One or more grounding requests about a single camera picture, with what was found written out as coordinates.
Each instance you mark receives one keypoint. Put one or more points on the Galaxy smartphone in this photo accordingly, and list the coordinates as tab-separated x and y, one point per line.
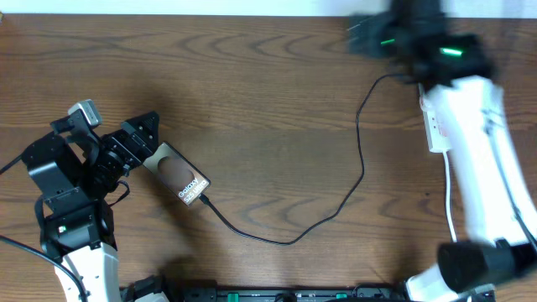
177	173

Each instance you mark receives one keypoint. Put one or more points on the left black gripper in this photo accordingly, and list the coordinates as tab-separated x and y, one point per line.
132	140

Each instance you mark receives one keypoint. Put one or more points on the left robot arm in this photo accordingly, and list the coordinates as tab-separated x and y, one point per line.
75	170

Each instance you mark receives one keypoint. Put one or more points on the white power strip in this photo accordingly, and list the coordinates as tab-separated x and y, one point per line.
436	135

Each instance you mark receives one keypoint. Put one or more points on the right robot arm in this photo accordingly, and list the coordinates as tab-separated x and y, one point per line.
455	77

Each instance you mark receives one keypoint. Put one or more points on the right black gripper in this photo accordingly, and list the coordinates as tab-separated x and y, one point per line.
380	23

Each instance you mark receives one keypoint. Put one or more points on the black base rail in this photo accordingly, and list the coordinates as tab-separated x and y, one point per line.
158	288

